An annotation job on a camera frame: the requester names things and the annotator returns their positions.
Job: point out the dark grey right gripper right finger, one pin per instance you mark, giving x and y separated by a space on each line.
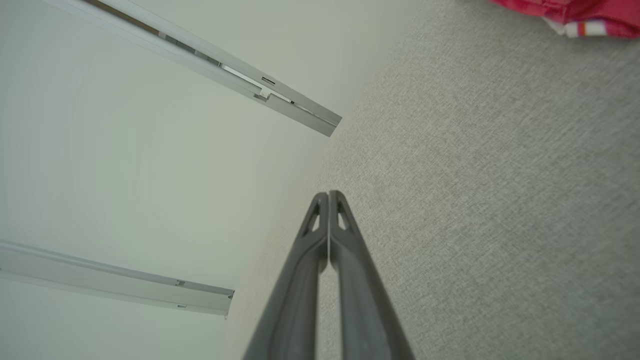
365 310

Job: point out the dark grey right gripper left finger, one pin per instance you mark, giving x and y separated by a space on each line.
295 300

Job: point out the grey metal wall post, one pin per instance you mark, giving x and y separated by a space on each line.
100 282
235 82

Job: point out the red and white jersey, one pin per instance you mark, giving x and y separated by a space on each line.
600 12

